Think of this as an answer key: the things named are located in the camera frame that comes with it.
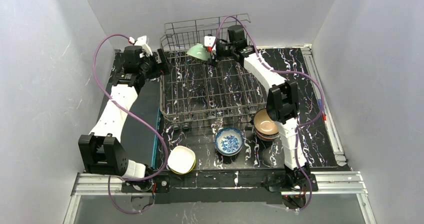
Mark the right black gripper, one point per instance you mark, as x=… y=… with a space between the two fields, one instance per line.
x=215 y=53

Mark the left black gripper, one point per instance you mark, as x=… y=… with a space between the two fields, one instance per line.
x=159 y=65

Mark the green celadon bowl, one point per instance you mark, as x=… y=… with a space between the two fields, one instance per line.
x=199 y=51

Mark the blue floral bowl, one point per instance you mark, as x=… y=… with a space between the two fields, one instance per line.
x=229 y=141

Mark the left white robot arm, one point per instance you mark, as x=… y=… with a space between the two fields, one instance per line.
x=101 y=149

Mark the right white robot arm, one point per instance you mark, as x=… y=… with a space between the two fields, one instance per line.
x=282 y=101

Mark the grey mat blue edge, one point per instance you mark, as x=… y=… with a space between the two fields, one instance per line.
x=136 y=138

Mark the tan interior dark bowl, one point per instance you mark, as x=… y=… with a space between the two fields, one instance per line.
x=264 y=125

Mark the white square bowl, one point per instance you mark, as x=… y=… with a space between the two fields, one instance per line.
x=181 y=159

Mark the orange striped bowl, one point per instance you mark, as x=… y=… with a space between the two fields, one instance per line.
x=265 y=137

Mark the yellow rimmed bowl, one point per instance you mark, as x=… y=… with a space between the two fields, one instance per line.
x=182 y=173

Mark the grey wire dish rack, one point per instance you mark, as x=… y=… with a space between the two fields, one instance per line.
x=195 y=91

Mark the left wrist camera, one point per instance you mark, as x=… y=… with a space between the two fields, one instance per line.
x=143 y=42

